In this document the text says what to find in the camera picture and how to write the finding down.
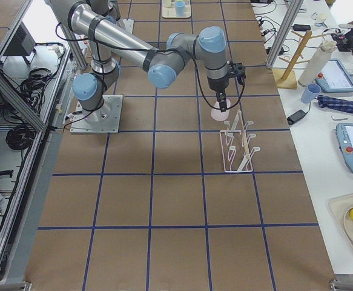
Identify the aluminium frame post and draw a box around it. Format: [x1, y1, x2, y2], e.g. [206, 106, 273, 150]
[266, 0, 303, 69]

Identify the blue cup tray middle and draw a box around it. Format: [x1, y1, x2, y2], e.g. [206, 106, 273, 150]
[174, 1, 185, 18]

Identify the black power adapter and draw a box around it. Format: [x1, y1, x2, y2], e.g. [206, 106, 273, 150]
[286, 110, 308, 125]

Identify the blue cup on desk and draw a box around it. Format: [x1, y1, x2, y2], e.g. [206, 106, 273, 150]
[300, 84, 322, 104]

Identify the cream plastic tray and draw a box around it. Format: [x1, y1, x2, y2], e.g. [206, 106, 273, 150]
[161, 0, 191, 19]

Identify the pale green plastic cup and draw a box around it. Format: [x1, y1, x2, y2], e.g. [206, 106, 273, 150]
[162, 0, 173, 8]

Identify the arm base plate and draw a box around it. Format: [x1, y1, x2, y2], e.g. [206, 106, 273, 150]
[116, 18, 134, 34]
[70, 95, 124, 134]

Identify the plaid folded cloth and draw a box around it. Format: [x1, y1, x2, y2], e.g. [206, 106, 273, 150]
[317, 95, 353, 114]

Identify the braided camera cable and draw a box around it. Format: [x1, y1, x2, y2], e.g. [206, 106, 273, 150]
[194, 57, 247, 110]

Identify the beige thermos bottle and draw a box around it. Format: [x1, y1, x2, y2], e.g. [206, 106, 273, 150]
[298, 40, 337, 87]

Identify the pink plastic cup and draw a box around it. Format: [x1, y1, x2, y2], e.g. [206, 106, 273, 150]
[210, 101, 229, 122]

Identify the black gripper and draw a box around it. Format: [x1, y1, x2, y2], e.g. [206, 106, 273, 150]
[206, 62, 246, 112]

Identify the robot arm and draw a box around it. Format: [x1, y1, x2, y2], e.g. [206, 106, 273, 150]
[46, 1, 246, 113]
[85, 0, 121, 23]

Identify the white wire cup rack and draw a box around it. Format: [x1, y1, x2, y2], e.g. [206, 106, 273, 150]
[219, 110, 261, 173]

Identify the teach pendant far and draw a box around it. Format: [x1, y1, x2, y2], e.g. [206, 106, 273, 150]
[315, 59, 353, 93]

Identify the wooden mug tree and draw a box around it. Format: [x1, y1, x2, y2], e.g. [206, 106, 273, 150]
[272, 30, 321, 90]

